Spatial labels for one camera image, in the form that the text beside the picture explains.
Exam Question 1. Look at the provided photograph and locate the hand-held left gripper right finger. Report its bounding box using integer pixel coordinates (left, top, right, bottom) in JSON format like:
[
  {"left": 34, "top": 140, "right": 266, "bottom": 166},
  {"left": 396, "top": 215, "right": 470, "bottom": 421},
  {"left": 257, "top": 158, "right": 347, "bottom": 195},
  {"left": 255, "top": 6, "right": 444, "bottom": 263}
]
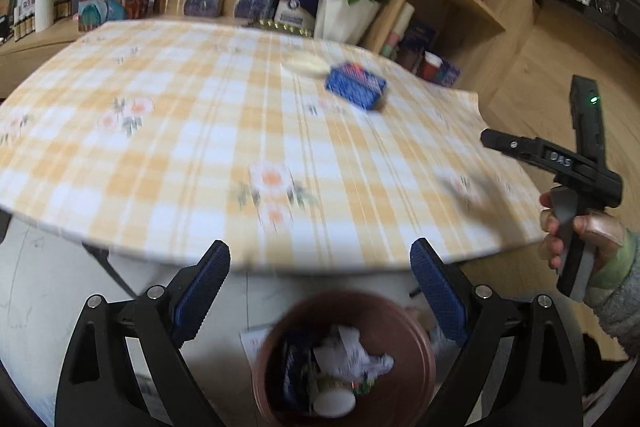
[{"left": 410, "top": 238, "right": 586, "bottom": 427}]

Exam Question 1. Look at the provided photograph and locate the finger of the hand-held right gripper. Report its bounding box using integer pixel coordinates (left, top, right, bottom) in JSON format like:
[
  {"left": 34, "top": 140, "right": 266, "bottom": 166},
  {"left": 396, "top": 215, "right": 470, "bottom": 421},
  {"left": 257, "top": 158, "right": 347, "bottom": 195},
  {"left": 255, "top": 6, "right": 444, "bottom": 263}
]
[{"left": 480, "top": 129, "right": 548, "bottom": 168}]

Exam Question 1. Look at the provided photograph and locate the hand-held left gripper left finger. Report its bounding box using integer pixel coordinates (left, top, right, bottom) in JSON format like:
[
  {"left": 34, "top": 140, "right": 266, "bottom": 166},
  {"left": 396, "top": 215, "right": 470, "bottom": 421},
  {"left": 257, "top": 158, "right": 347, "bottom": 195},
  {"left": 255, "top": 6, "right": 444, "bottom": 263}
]
[{"left": 54, "top": 239, "right": 232, "bottom": 427}]

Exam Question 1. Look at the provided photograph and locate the brown plastic bin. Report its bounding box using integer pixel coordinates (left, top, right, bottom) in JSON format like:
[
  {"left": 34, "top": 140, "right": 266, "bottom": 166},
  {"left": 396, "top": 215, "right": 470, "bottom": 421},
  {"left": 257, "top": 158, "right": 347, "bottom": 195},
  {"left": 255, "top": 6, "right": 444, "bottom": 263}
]
[{"left": 251, "top": 289, "right": 437, "bottom": 427}]

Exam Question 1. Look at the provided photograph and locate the white plastic wrapper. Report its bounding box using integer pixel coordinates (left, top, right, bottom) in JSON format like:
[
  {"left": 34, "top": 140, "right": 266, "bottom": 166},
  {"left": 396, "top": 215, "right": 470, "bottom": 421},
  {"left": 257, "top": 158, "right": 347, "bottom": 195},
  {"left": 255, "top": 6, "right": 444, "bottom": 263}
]
[{"left": 314, "top": 326, "right": 396, "bottom": 383}]

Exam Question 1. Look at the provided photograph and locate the green and white paper bowl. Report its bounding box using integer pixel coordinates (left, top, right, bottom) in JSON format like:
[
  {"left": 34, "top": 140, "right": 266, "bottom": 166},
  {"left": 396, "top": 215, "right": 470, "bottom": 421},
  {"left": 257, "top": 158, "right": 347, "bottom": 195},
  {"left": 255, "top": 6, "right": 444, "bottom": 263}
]
[{"left": 312, "top": 379, "right": 357, "bottom": 419}]

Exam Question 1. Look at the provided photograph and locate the person's right forearm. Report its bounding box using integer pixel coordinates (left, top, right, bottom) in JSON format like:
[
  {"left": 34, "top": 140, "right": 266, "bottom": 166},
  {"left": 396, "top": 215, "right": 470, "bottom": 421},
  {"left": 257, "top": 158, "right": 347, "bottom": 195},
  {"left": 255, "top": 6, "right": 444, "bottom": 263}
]
[{"left": 585, "top": 229, "right": 640, "bottom": 353}]

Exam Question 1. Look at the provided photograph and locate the person's right hand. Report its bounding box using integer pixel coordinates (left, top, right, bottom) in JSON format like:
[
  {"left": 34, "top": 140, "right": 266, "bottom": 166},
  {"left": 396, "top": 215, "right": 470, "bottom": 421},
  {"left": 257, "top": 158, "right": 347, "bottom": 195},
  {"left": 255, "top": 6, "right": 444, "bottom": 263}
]
[{"left": 539, "top": 193, "right": 628, "bottom": 275}]

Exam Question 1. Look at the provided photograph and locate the white paper sheet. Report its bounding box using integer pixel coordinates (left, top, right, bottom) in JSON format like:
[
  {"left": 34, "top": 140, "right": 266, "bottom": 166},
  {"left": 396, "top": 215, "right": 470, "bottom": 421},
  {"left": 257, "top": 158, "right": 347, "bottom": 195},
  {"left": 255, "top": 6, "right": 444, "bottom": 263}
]
[{"left": 240, "top": 324, "right": 273, "bottom": 360}]

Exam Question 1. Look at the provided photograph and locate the small blue box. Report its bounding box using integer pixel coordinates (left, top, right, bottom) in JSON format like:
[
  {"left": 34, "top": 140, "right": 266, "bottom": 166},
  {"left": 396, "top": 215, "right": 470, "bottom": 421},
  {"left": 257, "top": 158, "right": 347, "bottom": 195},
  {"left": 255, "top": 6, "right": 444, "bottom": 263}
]
[{"left": 440, "top": 59, "right": 462, "bottom": 88}]

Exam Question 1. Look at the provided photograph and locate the red paper cup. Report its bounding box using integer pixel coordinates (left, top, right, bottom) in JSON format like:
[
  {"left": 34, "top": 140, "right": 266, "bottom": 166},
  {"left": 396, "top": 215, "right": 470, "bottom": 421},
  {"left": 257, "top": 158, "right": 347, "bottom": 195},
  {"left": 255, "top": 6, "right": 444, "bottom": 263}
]
[{"left": 417, "top": 52, "right": 443, "bottom": 80}]

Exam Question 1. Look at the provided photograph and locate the black side table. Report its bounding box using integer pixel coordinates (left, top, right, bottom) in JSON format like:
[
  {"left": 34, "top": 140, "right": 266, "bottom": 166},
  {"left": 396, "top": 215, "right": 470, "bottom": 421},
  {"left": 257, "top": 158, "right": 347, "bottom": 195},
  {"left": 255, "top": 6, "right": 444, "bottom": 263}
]
[{"left": 532, "top": 0, "right": 640, "bottom": 42}]

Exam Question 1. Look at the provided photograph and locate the dark blue printed box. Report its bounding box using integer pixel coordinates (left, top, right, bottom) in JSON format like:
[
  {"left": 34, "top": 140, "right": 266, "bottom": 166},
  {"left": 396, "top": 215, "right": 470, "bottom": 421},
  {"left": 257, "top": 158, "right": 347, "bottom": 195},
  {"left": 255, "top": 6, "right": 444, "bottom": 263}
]
[{"left": 400, "top": 22, "right": 436, "bottom": 68}]

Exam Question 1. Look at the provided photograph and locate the yellow checked tablecloth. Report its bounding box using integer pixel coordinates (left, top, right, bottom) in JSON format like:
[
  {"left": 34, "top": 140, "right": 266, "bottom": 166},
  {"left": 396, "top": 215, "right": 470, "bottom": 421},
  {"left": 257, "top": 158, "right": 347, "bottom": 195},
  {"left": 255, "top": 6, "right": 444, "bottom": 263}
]
[{"left": 0, "top": 19, "right": 548, "bottom": 280}]

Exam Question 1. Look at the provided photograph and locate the stack of pastel cups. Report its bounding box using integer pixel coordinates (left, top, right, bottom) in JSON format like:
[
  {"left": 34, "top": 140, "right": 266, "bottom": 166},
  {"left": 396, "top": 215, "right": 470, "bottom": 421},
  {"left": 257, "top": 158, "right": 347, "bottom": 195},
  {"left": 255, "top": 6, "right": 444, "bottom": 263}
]
[{"left": 382, "top": 2, "right": 416, "bottom": 58}]

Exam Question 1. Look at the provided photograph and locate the blue patterned pack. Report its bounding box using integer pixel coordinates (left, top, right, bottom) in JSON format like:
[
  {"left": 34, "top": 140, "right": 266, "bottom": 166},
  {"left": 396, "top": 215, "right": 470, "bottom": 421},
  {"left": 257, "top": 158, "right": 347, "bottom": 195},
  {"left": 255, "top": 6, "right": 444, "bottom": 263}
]
[{"left": 324, "top": 62, "right": 390, "bottom": 112}]

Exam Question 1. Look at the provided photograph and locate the cream oval lid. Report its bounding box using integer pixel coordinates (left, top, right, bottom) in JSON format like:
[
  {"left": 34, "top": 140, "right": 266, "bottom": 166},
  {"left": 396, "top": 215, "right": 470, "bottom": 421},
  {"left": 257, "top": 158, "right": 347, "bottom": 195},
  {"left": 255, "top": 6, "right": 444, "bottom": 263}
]
[{"left": 281, "top": 53, "right": 329, "bottom": 80}]

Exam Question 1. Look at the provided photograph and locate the blue box with white emblem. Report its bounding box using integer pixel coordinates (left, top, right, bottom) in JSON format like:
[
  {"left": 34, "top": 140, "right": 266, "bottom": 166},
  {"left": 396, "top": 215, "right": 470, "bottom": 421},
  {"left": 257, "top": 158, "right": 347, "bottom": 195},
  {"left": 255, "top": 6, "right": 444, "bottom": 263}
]
[{"left": 274, "top": 0, "right": 321, "bottom": 30}]

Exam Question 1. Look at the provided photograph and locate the dark tray with gold rim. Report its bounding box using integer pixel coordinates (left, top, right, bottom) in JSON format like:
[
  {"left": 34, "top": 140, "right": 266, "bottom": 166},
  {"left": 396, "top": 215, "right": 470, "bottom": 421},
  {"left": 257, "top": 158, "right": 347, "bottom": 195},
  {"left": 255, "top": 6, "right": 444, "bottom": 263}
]
[{"left": 247, "top": 19, "right": 316, "bottom": 38}]

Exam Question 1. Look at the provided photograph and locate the teal round object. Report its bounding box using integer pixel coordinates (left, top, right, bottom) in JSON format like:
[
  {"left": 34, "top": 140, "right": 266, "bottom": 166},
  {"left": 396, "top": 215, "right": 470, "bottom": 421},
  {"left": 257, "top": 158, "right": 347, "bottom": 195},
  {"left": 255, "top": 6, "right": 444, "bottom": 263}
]
[{"left": 79, "top": 2, "right": 126, "bottom": 30}]

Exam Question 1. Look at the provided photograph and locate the low wooden cabinet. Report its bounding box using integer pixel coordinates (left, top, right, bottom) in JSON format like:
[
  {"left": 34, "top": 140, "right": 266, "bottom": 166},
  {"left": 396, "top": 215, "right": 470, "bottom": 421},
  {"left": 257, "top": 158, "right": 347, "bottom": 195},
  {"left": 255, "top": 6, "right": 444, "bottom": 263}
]
[{"left": 0, "top": 14, "right": 101, "bottom": 72}]

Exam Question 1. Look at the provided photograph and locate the row of small bottles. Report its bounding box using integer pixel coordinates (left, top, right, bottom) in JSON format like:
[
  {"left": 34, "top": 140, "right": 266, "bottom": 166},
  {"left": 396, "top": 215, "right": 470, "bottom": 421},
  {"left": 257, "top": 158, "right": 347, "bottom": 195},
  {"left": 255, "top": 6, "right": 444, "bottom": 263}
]
[{"left": 10, "top": 0, "right": 73, "bottom": 42}]

